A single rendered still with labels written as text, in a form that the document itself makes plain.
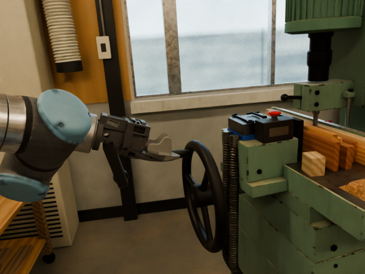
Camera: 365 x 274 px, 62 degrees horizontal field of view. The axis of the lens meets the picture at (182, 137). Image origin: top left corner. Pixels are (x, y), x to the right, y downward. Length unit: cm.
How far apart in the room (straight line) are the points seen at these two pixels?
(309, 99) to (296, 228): 32
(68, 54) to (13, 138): 147
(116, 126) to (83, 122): 21
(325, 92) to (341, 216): 35
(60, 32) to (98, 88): 41
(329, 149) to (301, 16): 32
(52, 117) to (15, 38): 142
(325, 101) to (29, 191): 71
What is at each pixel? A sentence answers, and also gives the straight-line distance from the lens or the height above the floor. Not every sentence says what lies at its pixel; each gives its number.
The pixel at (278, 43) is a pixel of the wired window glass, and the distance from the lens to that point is 237.
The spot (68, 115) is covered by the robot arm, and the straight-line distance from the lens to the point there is 50.
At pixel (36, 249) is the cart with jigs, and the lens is 194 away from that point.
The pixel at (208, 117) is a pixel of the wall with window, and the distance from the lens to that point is 219.
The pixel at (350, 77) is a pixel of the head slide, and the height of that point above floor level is 108.
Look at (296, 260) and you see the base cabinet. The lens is 83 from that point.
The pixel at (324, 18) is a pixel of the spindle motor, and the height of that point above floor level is 122.
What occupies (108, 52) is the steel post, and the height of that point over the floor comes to 118.
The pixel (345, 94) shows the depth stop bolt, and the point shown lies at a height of 104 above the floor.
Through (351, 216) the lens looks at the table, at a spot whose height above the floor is 88.
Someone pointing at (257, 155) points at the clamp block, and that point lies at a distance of 72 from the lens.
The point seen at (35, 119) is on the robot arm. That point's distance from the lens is 49.
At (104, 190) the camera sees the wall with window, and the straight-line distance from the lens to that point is 231.
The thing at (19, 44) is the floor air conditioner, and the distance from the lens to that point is 188.
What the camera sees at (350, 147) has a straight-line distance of 76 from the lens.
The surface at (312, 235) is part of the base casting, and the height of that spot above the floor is 78.
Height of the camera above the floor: 118
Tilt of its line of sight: 16 degrees down
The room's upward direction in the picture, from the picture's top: 4 degrees counter-clockwise
